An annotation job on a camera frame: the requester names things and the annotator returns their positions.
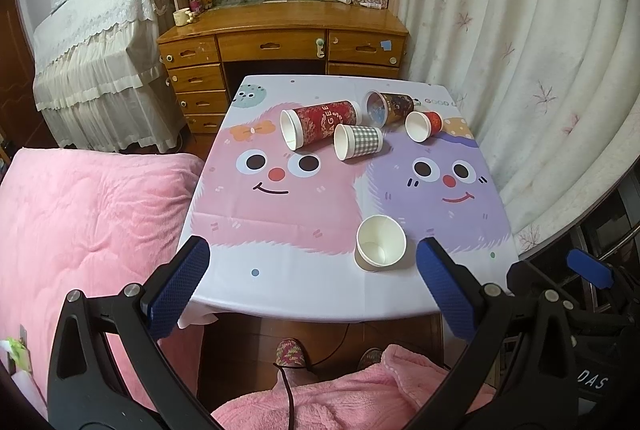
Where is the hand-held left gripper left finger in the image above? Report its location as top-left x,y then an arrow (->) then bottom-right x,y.
46,235 -> 226,430

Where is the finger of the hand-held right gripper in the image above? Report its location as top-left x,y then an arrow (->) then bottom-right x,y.
506,259 -> 591,311
567,248 -> 617,292

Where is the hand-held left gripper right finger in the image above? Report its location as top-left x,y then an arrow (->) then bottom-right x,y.
416,237 -> 587,430

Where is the green checked paper cup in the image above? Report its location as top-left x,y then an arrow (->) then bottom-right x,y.
333,124 -> 384,162

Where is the small red paper cup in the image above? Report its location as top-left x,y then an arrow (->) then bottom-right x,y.
404,111 -> 443,143

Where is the brown printed paper cup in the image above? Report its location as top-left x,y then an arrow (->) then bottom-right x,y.
363,90 -> 416,128

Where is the large red patterned paper cup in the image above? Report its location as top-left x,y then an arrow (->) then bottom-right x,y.
279,99 -> 362,152

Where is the plain white paper cup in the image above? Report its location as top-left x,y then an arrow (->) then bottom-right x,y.
355,214 -> 407,273

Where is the metal rack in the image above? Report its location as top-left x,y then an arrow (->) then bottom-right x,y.
520,170 -> 640,296

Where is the patterned slipper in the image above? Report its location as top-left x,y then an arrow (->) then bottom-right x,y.
357,347 -> 384,369
274,337 -> 309,372

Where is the pink quilted blanket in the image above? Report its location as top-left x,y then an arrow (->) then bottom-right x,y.
0,147 -> 207,413

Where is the pink fleece robe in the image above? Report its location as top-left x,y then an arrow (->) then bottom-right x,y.
211,344 -> 497,430

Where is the cartoon monster printed tablecloth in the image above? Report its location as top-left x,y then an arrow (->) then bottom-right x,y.
177,75 -> 518,328

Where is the green and white bag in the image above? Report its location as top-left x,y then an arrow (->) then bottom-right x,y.
0,336 -> 34,377

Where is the lace covered piano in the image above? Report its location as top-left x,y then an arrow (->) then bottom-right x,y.
32,0 -> 190,154

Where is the white floral curtain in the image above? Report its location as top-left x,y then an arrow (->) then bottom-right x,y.
396,0 -> 640,257

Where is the wooden door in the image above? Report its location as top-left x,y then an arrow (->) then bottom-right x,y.
0,0 -> 57,151

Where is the wooden desk with drawers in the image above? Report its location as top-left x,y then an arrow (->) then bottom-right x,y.
157,1 -> 410,136

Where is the black cable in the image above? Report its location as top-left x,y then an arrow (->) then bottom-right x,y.
274,360 -> 301,430

